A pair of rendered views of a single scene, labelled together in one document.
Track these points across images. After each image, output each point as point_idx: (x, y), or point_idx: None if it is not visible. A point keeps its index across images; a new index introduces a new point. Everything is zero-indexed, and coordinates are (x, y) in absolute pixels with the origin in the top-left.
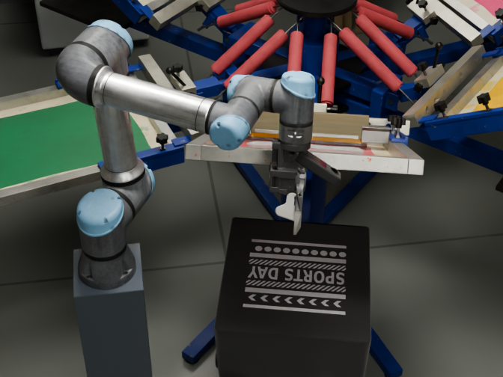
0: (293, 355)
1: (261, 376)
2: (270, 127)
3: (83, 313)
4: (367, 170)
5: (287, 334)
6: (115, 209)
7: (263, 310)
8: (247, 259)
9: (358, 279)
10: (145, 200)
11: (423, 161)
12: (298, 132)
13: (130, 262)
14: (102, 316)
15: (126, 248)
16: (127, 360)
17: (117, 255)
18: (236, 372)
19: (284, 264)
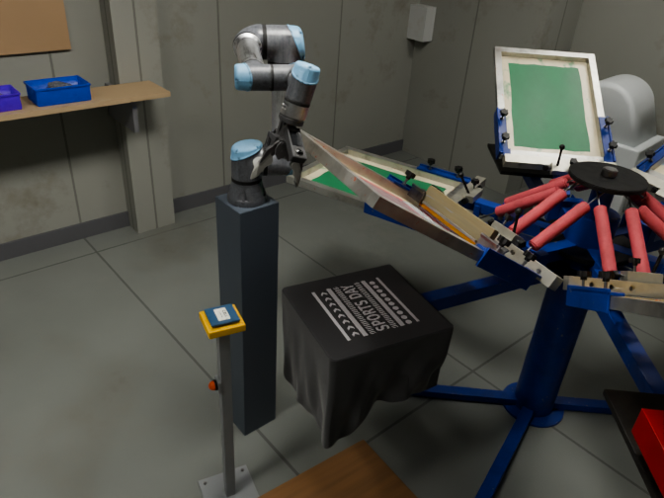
0: (303, 341)
1: (293, 350)
2: (433, 205)
3: (217, 212)
4: (349, 187)
5: (303, 319)
6: (246, 148)
7: (315, 301)
8: (356, 281)
9: (390, 336)
10: (284, 168)
11: (378, 197)
12: (286, 105)
13: (250, 197)
14: (224, 221)
15: (252, 186)
16: (232, 268)
17: (240, 183)
18: (287, 337)
19: (369, 297)
